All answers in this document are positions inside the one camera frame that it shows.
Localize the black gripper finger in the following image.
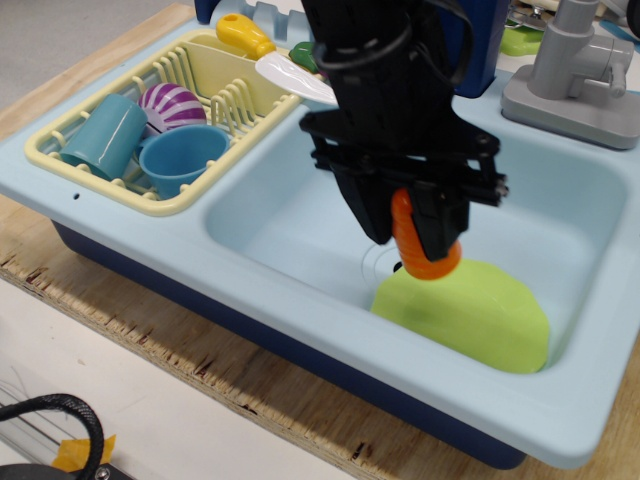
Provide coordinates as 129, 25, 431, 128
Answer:
408, 181, 470, 262
334, 171, 395, 245

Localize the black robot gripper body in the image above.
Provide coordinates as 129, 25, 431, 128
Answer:
300, 39, 508, 206

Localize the orange toy carrot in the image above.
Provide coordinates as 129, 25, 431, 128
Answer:
391, 188, 462, 281

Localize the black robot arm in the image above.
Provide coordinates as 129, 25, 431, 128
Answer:
300, 1, 508, 261

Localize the lime green plate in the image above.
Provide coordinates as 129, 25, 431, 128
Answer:
371, 259, 550, 374

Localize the dark blue box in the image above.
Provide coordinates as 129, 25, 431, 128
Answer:
194, 0, 509, 98

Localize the purple toy eggplant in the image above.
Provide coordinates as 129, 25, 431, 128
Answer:
288, 41, 327, 79

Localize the light blue toy sink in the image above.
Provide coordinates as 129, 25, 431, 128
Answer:
1, 21, 639, 470

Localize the green bowl in background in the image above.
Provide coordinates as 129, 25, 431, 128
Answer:
500, 27, 544, 57

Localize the grey toy faucet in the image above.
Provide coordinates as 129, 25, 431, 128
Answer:
501, 1, 639, 150

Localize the blue plastic cup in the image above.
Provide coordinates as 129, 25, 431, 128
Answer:
138, 124, 230, 200

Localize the purple white striped ball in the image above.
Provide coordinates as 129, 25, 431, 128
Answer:
137, 83, 207, 136

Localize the teal plastic cup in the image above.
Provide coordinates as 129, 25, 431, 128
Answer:
59, 94, 148, 180

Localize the wooden board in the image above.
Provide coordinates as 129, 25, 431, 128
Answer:
1, 1, 639, 479

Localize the orange tape piece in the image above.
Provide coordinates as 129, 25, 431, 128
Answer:
51, 435, 117, 473

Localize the toy knife yellow handle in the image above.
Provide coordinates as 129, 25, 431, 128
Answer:
216, 13, 338, 106

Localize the black braided cable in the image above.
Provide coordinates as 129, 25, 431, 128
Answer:
0, 393, 106, 480

